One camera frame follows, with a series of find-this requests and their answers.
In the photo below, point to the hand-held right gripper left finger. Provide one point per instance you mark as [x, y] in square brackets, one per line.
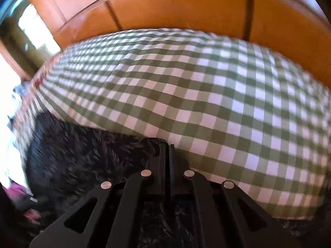
[163, 165]

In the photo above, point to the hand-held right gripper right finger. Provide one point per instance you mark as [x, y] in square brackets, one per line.
[178, 175]

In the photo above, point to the dark leaf print pants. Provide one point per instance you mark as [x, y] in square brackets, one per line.
[77, 155]

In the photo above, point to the green white checked bedsheet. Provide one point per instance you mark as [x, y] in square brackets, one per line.
[206, 95]

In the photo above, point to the pink cloth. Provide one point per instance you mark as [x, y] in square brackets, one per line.
[18, 193]

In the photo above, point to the wooden headboard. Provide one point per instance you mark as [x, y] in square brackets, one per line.
[181, 5]

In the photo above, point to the bright window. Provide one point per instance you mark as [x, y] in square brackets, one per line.
[36, 31]

